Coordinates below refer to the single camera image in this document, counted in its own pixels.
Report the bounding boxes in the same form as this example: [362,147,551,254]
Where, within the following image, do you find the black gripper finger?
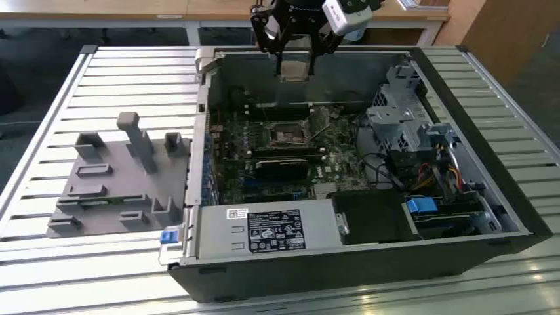
[307,22,348,78]
[250,3,284,78]

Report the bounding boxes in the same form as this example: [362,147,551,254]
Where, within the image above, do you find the silver square CPU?
[279,60,311,83]

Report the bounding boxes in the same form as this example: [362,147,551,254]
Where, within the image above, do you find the silver metal drive cage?
[366,64,455,155]

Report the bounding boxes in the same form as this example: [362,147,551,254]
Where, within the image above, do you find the wooden desk white legs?
[0,0,452,47]

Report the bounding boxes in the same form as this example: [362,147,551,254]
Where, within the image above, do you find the green motherboard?
[208,104,374,204]

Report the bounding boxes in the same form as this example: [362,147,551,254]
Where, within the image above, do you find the small graphics card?
[255,158,311,182]

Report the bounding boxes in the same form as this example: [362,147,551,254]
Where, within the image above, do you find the wooden cabinet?
[436,0,560,86]

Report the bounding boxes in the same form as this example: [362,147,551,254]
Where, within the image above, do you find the black plastic shroud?
[330,192,422,245]

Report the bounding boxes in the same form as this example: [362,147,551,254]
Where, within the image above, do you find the grey parts rack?
[46,112,194,239]

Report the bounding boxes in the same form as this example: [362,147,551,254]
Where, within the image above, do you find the black rating label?
[247,209,307,253]

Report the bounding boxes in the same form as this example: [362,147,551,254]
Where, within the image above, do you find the grey power supply unit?
[199,198,343,259]

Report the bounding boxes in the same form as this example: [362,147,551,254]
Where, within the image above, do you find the RAM stick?
[78,196,146,207]

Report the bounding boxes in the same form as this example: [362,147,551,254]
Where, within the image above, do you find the black open PC case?
[168,45,554,303]

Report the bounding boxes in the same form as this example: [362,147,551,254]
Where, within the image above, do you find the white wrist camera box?
[322,0,376,35]

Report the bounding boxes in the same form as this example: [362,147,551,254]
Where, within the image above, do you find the yellow red wire bundle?
[411,163,464,194]

